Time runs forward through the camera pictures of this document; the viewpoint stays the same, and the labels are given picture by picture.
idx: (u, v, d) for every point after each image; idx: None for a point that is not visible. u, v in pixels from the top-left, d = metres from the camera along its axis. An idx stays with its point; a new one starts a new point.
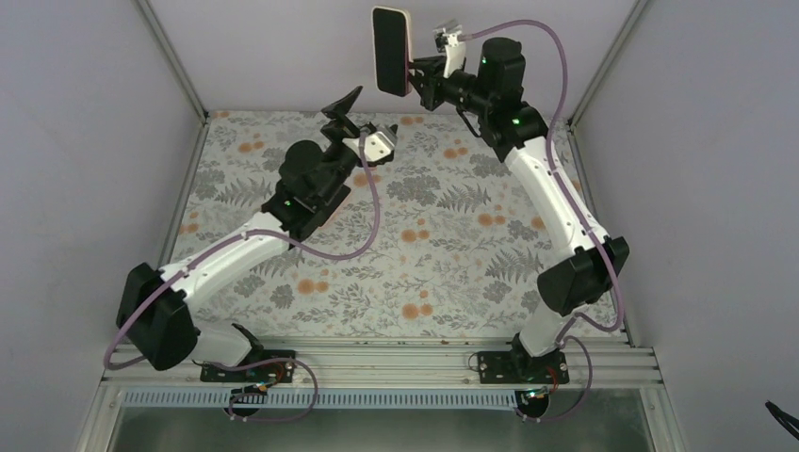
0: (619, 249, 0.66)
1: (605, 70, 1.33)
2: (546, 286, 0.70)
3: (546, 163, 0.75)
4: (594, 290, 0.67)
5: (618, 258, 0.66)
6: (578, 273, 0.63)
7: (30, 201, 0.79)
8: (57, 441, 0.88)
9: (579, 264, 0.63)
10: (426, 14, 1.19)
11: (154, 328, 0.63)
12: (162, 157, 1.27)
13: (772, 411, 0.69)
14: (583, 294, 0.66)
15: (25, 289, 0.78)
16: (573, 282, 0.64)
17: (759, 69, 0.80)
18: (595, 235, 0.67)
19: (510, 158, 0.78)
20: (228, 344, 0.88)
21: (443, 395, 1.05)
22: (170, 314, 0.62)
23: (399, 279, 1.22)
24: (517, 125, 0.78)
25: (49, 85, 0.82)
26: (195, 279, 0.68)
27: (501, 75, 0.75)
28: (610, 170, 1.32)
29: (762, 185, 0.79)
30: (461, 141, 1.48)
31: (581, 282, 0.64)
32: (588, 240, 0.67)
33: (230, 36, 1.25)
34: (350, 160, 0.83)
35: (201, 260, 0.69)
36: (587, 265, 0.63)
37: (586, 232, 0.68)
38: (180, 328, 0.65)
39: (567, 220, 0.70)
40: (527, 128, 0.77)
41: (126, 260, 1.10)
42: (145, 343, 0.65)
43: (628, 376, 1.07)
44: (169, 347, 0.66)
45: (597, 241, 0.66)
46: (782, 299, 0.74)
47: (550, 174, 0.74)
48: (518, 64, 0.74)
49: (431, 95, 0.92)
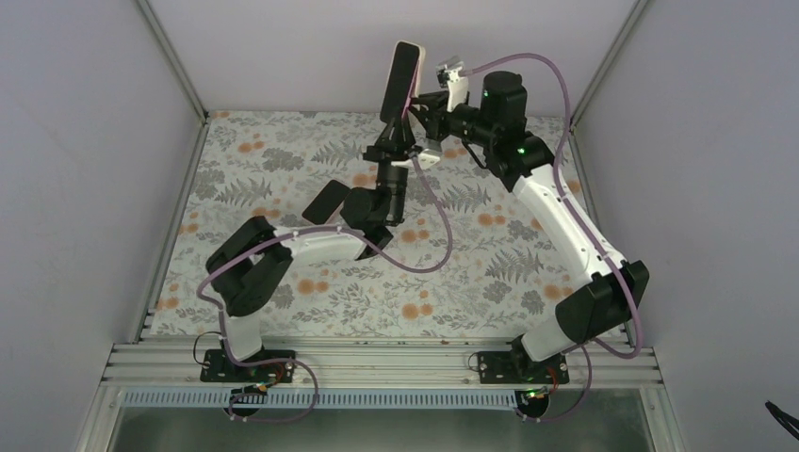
0: (638, 273, 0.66)
1: (606, 71, 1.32)
2: (569, 315, 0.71)
3: (555, 189, 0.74)
4: (615, 318, 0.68)
5: (639, 283, 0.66)
6: (596, 301, 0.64)
7: (30, 201, 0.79)
8: (56, 442, 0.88)
9: (599, 290, 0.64)
10: (427, 14, 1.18)
11: (252, 272, 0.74)
12: (162, 158, 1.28)
13: (772, 411, 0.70)
14: (604, 322, 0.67)
15: (24, 289, 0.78)
16: (593, 309, 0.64)
17: (758, 72, 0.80)
18: (611, 260, 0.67)
19: (517, 187, 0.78)
20: (239, 336, 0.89)
21: (443, 395, 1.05)
22: (276, 262, 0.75)
23: (399, 279, 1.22)
24: (522, 154, 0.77)
25: (46, 83, 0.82)
26: (300, 244, 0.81)
27: (504, 107, 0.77)
28: (610, 171, 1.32)
29: (762, 185, 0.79)
30: (461, 141, 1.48)
31: (602, 310, 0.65)
32: (604, 265, 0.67)
33: (230, 35, 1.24)
34: (398, 175, 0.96)
35: (310, 232, 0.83)
36: (607, 292, 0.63)
37: (602, 257, 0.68)
38: (272, 280, 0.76)
39: (582, 246, 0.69)
40: (532, 158, 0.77)
41: (127, 261, 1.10)
42: (233, 286, 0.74)
43: (628, 376, 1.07)
44: (253, 294, 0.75)
45: (615, 267, 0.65)
46: (781, 301, 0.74)
47: (560, 201, 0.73)
48: (519, 96, 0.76)
49: (435, 128, 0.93)
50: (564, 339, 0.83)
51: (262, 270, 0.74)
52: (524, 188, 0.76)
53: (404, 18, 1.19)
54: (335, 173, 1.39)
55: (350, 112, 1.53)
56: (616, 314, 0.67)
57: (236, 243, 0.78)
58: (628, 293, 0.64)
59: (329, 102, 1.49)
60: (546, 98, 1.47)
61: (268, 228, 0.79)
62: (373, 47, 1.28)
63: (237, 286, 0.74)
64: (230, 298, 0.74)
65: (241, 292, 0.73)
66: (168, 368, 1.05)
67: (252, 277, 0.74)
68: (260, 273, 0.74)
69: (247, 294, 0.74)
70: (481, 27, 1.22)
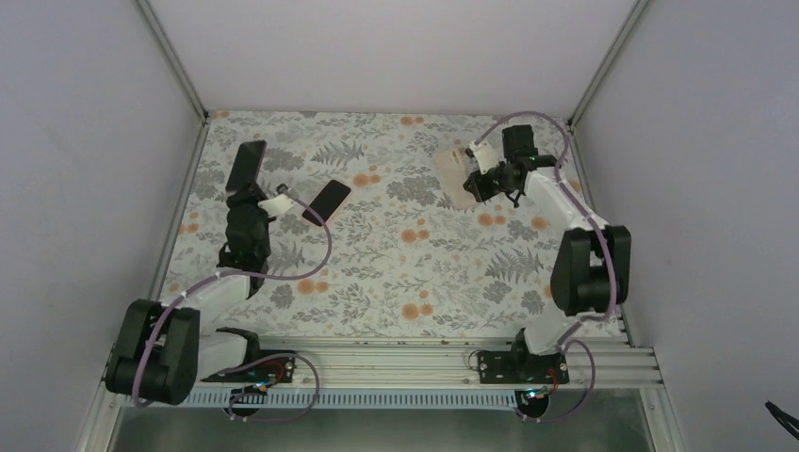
0: (620, 237, 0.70)
1: (606, 71, 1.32)
2: (560, 285, 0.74)
3: (554, 179, 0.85)
4: (597, 284, 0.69)
5: (620, 248, 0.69)
6: (575, 246, 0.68)
7: (30, 200, 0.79)
8: (56, 442, 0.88)
9: (577, 239, 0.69)
10: (427, 13, 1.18)
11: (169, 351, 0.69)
12: (162, 158, 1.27)
13: (771, 410, 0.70)
14: (588, 283, 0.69)
15: (24, 288, 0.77)
16: (571, 255, 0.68)
17: (758, 71, 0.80)
18: (595, 221, 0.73)
19: (527, 186, 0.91)
20: (220, 362, 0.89)
21: (443, 395, 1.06)
22: (187, 325, 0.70)
23: (399, 279, 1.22)
24: (532, 160, 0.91)
25: (45, 82, 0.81)
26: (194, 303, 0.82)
27: (511, 135, 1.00)
28: (609, 171, 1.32)
29: (761, 186, 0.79)
30: (461, 140, 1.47)
31: (582, 262, 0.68)
32: (586, 224, 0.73)
33: (230, 36, 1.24)
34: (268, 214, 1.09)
35: (198, 289, 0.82)
36: (584, 238, 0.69)
37: (586, 218, 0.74)
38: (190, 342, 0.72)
39: (568, 213, 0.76)
40: (540, 161, 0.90)
41: (127, 261, 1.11)
42: (159, 378, 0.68)
43: (628, 376, 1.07)
44: (185, 366, 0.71)
45: (595, 224, 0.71)
46: (781, 301, 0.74)
47: (558, 185, 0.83)
48: (523, 128, 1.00)
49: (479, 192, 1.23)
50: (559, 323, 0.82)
51: (176, 341, 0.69)
52: (531, 183, 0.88)
53: (403, 17, 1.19)
54: (335, 173, 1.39)
55: (350, 112, 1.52)
56: (599, 280, 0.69)
57: (126, 347, 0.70)
58: (604, 243, 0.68)
59: (329, 102, 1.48)
60: (546, 99, 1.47)
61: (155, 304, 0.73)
62: (372, 47, 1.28)
63: (164, 373, 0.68)
64: (165, 391, 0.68)
65: (171, 375, 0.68)
66: None
67: (172, 352, 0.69)
68: (178, 343, 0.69)
69: (177, 371, 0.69)
70: (481, 27, 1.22)
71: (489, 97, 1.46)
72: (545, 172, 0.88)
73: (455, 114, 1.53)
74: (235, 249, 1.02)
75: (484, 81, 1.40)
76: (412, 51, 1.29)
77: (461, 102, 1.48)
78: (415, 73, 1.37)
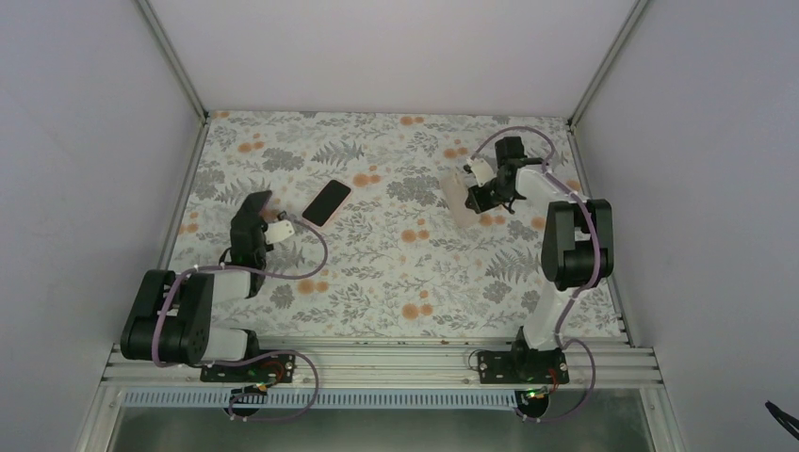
0: (603, 209, 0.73)
1: (605, 72, 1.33)
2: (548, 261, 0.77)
3: (541, 169, 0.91)
4: (583, 256, 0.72)
5: (603, 218, 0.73)
6: (559, 216, 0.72)
7: (30, 201, 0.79)
8: (56, 442, 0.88)
9: (562, 212, 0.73)
10: (426, 13, 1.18)
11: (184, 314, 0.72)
12: (162, 158, 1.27)
13: (772, 410, 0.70)
14: (576, 254, 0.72)
15: (24, 288, 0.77)
16: (555, 223, 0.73)
17: (758, 71, 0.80)
18: (578, 197, 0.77)
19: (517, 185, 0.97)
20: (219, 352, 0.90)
21: (443, 395, 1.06)
22: None
23: (399, 279, 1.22)
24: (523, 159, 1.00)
25: (45, 83, 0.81)
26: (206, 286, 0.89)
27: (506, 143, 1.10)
28: (609, 172, 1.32)
29: (761, 186, 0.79)
30: (461, 141, 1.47)
31: (566, 230, 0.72)
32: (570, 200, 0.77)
33: (231, 37, 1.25)
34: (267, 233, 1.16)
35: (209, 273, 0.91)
36: (567, 208, 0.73)
37: (569, 196, 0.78)
38: (203, 312, 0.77)
39: (554, 194, 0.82)
40: (529, 163, 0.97)
41: (127, 261, 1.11)
42: (175, 339, 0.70)
43: (628, 376, 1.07)
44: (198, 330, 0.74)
45: (578, 198, 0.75)
46: (782, 301, 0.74)
47: (544, 173, 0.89)
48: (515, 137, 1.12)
49: (478, 203, 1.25)
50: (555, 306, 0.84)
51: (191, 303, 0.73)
52: (522, 178, 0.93)
53: (403, 18, 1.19)
54: (335, 173, 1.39)
55: (350, 112, 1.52)
56: (588, 250, 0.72)
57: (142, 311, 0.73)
58: (586, 213, 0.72)
59: (329, 102, 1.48)
60: (546, 99, 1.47)
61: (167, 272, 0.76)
62: (372, 47, 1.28)
63: (177, 334, 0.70)
64: (178, 350, 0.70)
65: (187, 334, 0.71)
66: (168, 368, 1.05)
67: (189, 314, 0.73)
68: (195, 306, 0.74)
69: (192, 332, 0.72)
70: (481, 27, 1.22)
71: (489, 97, 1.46)
72: (532, 168, 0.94)
73: (455, 113, 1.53)
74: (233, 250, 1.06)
75: (484, 82, 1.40)
76: (411, 51, 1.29)
77: (461, 102, 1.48)
78: (415, 74, 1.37)
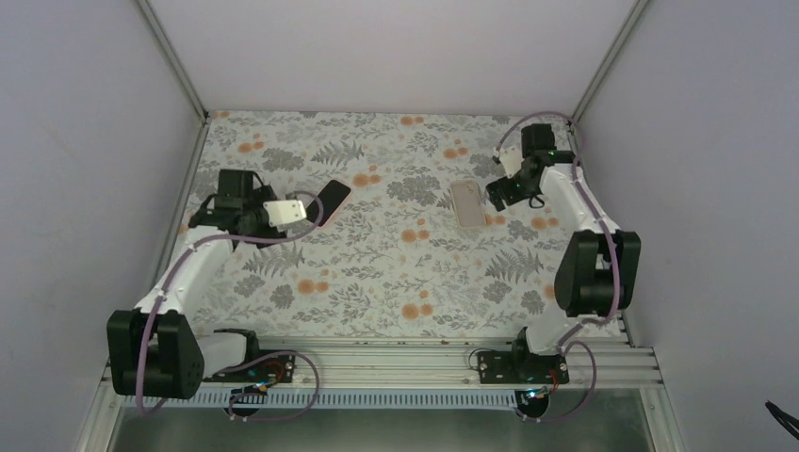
0: (629, 243, 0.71)
1: (606, 70, 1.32)
2: (562, 286, 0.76)
3: (570, 175, 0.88)
4: (602, 289, 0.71)
5: (628, 252, 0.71)
6: (581, 246, 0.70)
7: (30, 200, 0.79)
8: (56, 442, 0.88)
9: (586, 241, 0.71)
10: (426, 12, 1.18)
11: (166, 359, 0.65)
12: (162, 158, 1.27)
13: (771, 410, 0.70)
14: (593, 285, 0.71)
15: (24, 288, 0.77)
16: (578, 253, 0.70)
17: (758, 71, 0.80)
18: (605, 223, 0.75)
19: (544, 179, 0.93)
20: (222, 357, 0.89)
21: (443, 395, 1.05)
22: (174, 331, 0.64)
23: (399, 279, 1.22)
24: (552, 155, 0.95)
25: (44, 80, 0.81)
26: (175, 296, 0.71)
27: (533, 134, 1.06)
28: (609, 171, 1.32)
29: (761, 185, 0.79)
30: (461, 141, 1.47)
31: (588, 263, 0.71)
32: (596, 226, 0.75)
33: (230, 36, 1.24)
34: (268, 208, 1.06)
35: (172, 281, 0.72)
36: (593, 239, 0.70)
37: (596, 219, 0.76)
38: (187, 340, 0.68)
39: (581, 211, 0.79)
40: (560, 159, 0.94)
41: (127, 260, 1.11)
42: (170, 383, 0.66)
43: (628, 376, 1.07)
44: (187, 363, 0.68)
45: (606, 227, 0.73)
46: (781, 300, 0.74)
47: (573, 182, 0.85)
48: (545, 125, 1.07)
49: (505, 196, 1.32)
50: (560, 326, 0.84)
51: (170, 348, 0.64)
52: (547, 178, 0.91)
53: (404, 17, 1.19)
54: (335, 173, 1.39)
55: (350, 112, 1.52)
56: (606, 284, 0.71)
57: (121, 360, 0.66)
58: (612, 248, 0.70)
59: (329, 102, 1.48)
60: (546, 99, 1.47)
61: (131, 314, 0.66)
62: (372, 47, 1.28)
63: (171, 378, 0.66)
64: (173, 390, 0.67)
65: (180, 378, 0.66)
66: None
67: (170, 358, 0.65)
68: (174, 349, 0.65)
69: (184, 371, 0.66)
70: (481, 27, 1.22)
71: (489, 97, 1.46)
72: (562, 169, 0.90)
73: (454, 114, 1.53)
74: (218, 204, 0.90)
75: (484, 82, 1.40)
76: (412, 51, 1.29)
77: (461, 102, 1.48)
78: (415, 74, 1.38)
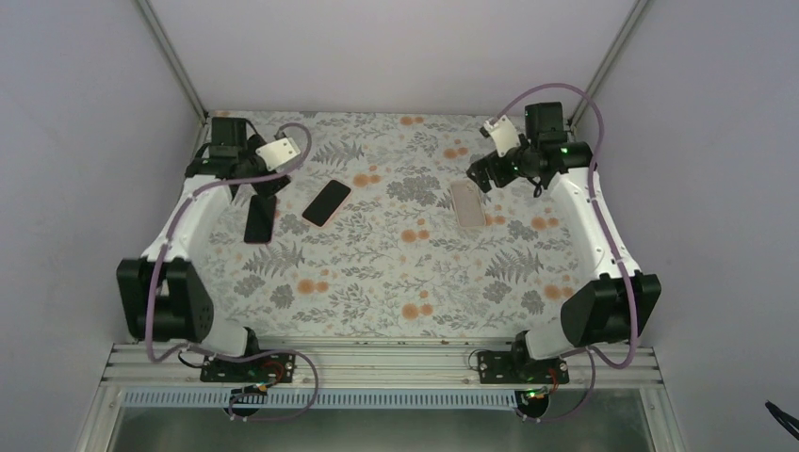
0: (647, 285, 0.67)
1: (606, 70, 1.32)
2: (571, 317, 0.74)
3: (586, 190, 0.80)
4: (613, 327, 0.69)
5: (647, 296, 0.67)
6: (598, 299, 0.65)
7: (30, 200, 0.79)
8: (55, 442, 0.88)
9: (603, 290, 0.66)
10: (427, 12, 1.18)
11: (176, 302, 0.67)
12: (163, 158, 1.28)
13: (772, 410, 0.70)
14: (603, 326, 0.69)
15: (24, 287, 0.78)
16: (594, 307, 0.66)
17: (758, 70, 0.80)
18: (624, 266, 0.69)
19: (553, 184, 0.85)
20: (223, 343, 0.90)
21: (443, 395, 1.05)
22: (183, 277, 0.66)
23: (399, 279, 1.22)
24: (565, 154, 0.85)
25: (45, 80, 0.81)
26: (180, 243, 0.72)
27: (541, 110, 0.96)
28: (609, 171, 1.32)
29: (761, 185, 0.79)
30: (461, 141, 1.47)
31: (603, 310, 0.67)
32: (615, 269, 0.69)
33: (231, 36, 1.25)
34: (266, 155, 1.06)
35: (175, 229, 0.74)
36: (611, 292, 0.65)
37: (615, 261, 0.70)
38: (195, 285, 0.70)
39: (598, 248, 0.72)
40: (573, 165, 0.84)
41: (128, 261, 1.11)
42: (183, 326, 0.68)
43: (628, 375, 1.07)
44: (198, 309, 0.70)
45: (625, 270, 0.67)
46: (782, 299, 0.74)
47: (590, 201, 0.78)
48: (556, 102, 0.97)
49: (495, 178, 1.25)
50: (562, 343, 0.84)
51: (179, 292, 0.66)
52: (558, 185, 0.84)
53: (404, 17, 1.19)
54: (335, 173, 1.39)
55: (350, 112, 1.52)
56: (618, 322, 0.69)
57: (133, 303, 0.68)
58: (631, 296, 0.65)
59: (329, 102, 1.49)
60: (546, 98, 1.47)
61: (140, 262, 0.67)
62: (372, 48, 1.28)
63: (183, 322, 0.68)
64: (187, 331, 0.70)
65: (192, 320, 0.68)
66: (168, 368, 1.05)
67: (181, 301, 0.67)
68: (185, 294, 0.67)
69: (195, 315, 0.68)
70: (481, 27, 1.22)
71: (489, 97, 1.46)
72: (578, 180, 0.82)
73: (454, 114, 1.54)
74: (213, 152, 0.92)
75: (484, 81, 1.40)
76: (412, 51, 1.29)
77: (461, 102, 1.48)
78: (415, 74, 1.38)
